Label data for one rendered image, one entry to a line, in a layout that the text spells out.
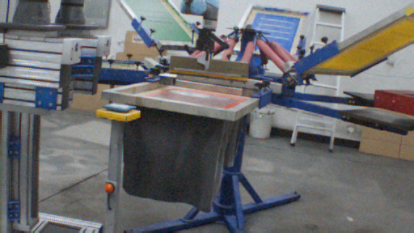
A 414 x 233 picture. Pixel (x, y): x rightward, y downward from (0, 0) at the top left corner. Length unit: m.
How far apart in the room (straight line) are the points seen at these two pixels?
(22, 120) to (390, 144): 5.20
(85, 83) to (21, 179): 0.53
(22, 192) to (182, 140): 0.75
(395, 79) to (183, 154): 4.80
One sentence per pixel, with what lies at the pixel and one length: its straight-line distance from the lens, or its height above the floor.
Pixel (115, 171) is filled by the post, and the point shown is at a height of 0.72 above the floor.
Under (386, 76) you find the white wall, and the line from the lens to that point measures 6.72.
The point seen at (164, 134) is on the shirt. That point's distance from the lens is 2.24.
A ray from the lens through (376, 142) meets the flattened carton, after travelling 6.67.
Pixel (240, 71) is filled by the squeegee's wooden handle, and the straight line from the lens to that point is 2.61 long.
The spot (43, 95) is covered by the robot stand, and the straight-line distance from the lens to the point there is 1.97.
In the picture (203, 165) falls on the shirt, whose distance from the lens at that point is 2.22.
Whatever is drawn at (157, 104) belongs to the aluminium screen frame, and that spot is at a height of 0.97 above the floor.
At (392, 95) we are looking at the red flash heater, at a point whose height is 1.09.
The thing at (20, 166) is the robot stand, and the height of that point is 0.64.
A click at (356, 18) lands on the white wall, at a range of 6.71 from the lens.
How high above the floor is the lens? 1.31
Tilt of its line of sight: 9 degrees down
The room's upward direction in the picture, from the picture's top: 6 degrees clockwise
